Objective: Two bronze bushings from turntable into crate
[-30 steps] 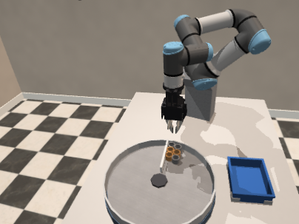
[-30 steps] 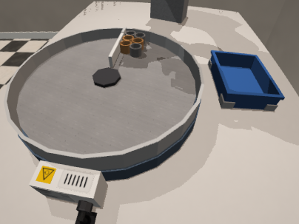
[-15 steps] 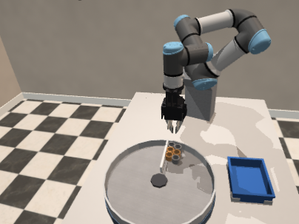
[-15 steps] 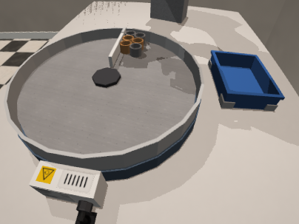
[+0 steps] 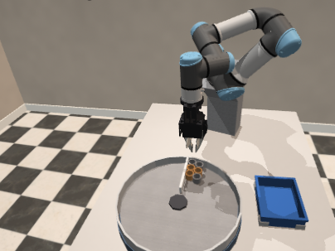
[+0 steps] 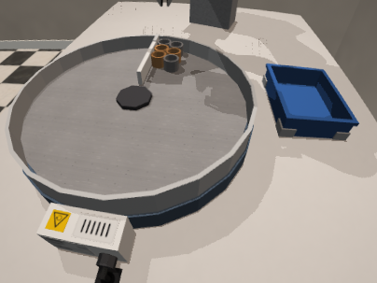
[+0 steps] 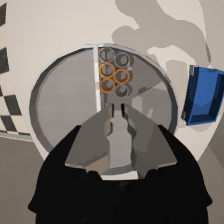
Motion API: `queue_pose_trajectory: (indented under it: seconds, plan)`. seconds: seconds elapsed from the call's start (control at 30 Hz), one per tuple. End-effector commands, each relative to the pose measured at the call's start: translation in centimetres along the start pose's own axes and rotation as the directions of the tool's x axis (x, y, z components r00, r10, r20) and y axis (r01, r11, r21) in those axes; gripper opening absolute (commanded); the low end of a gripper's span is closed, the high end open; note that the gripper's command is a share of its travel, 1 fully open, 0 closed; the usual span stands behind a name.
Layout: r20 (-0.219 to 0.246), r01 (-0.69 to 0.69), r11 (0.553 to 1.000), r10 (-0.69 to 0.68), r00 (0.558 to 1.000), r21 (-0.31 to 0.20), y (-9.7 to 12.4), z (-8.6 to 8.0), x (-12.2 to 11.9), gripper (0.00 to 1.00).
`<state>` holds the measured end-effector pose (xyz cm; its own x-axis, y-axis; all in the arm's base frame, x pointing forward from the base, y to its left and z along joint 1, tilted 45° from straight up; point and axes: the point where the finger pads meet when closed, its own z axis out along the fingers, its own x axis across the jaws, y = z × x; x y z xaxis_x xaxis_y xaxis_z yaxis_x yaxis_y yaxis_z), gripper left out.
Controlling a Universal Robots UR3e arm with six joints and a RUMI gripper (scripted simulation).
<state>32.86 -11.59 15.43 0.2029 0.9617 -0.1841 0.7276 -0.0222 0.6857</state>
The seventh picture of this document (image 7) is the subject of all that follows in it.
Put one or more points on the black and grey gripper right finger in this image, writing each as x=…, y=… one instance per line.
x=154, y=147

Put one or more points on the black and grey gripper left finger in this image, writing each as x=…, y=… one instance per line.
x=83, y=149

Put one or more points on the grey round turntable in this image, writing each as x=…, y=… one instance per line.
x=70, y=94

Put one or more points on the bronze bushing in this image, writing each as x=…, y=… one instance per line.
x=107, y=90
x=107, y=75
x=123, y=81

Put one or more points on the blue open-top crate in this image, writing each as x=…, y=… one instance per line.
x=204, y=96

